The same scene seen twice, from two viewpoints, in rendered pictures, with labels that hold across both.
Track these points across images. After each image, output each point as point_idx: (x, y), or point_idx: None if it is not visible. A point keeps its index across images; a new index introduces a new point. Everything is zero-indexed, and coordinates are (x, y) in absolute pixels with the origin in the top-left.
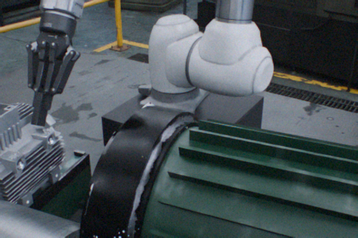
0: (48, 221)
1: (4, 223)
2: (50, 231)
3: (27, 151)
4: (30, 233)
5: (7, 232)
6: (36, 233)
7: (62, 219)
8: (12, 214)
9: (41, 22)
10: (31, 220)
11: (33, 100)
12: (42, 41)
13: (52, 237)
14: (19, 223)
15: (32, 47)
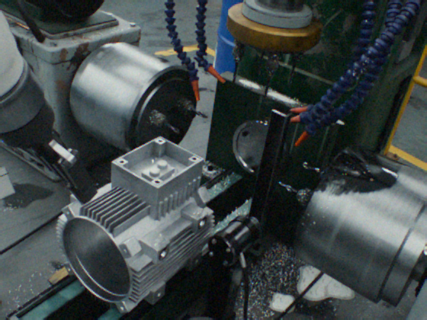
0: (112, 59)
1: (136, 57)
2: (113, 50)
3: (110, 184)
4: (123, 51)
5: (135, 53)
6: (120, 50)
7: (104, 67)
8: (132, 63)
9: (49, 105)
10: (122, 58)
11: (87, 184)
12: (55, 129)
13: (113, 47)
14: (129, 56)
15: (69, 149)
